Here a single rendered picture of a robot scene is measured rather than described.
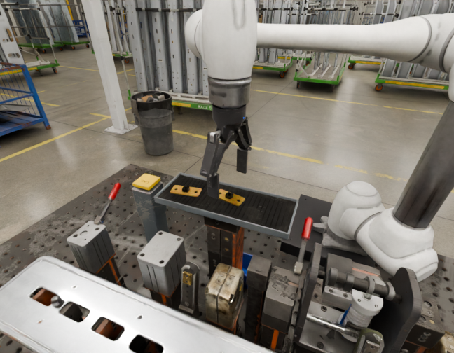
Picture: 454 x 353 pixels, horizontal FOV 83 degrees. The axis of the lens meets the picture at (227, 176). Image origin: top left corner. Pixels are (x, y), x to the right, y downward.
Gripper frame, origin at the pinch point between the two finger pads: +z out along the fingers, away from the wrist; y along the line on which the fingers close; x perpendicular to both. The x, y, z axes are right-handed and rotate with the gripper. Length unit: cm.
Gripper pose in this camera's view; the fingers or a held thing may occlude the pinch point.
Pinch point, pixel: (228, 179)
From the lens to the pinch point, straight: 67.5
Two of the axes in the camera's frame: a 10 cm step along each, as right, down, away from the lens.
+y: -5.4, 4.6, -7.0
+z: 0.0, 8.4, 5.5
